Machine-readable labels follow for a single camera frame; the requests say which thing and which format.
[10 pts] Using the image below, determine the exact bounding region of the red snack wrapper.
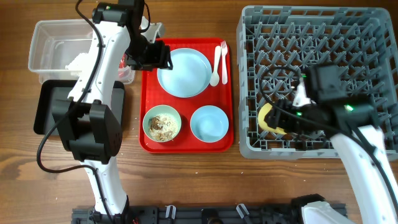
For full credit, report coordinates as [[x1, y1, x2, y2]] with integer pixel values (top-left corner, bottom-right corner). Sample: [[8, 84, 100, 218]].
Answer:
[[118, 54, 127, 78]]

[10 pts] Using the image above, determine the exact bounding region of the yellow plastic cup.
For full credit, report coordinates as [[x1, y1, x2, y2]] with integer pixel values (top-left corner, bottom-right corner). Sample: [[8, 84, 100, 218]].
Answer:
[[257, 103, 286, 135]]

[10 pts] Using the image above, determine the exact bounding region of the white napkin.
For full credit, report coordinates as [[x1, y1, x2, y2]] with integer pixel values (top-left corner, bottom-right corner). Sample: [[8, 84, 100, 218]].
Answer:
[[65, 53, 88, 77]]

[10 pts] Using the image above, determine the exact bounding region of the green bowl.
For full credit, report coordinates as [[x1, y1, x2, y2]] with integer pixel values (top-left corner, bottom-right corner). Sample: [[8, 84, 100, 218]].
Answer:
[[142, 105, 182, 143]]

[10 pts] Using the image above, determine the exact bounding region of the small light blue bowl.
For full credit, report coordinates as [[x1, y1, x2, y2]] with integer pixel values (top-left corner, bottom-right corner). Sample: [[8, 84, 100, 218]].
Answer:
[[190, 105, 229, 143]]

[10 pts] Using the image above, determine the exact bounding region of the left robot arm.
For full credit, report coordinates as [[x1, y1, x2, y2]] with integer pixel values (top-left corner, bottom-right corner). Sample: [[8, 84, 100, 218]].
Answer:
[[51, 1, 173, 223]]

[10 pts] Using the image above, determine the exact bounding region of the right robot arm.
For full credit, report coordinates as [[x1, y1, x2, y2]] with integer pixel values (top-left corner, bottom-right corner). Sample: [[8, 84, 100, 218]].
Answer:
[[261, 63, 397, 223]]

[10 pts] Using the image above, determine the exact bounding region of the grey dishwasher rack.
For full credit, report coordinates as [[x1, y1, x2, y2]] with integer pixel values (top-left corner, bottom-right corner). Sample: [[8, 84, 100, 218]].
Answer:
[[236, 6, 397, 161]]

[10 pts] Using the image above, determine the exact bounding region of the clear plastic waste bin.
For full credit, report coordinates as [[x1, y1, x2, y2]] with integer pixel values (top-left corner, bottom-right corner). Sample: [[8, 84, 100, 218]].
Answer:
[[27, 18, 137, 85]]

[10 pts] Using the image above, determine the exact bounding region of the red serving tray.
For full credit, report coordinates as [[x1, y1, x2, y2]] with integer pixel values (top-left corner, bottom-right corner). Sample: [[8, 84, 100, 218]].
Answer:
[[139, 37, 234, 154]]

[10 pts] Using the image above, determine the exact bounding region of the large light blue plate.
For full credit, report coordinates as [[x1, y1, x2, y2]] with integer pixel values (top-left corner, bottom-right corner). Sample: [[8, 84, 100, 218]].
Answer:
[[157, 48, 212, 98]]

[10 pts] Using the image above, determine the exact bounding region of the white plastic spoon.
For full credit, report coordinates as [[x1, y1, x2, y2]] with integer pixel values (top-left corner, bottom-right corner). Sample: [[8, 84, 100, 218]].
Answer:
[[210, 45, 221, 86]]

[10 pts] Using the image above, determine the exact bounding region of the white plastic fork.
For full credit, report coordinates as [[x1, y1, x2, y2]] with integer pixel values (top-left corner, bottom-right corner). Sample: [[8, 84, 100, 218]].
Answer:
[[221, 41, 228, 85]]

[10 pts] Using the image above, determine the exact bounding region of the black plastic tray bin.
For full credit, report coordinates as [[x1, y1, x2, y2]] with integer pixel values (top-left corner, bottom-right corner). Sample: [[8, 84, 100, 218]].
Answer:
[[33, 80, 126, 135]]

